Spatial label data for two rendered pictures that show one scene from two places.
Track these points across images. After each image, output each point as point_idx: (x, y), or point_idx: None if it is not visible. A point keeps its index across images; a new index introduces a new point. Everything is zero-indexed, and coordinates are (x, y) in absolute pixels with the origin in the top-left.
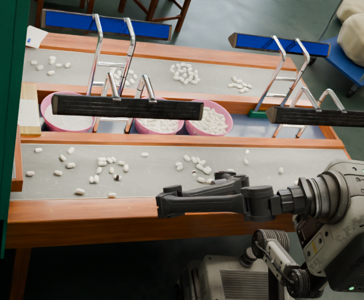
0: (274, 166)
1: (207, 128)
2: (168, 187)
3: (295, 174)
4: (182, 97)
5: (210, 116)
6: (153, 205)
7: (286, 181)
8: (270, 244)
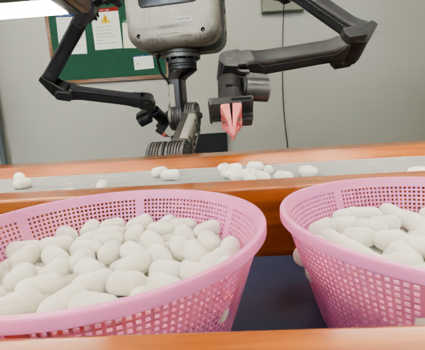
0: (22, 192)
1: (136, 242)
2: (362, 30)
3: None
4: (255, 342)
5: (57, 273)
6: (360, 146)
7: (34, 182)
8: (187, 135)
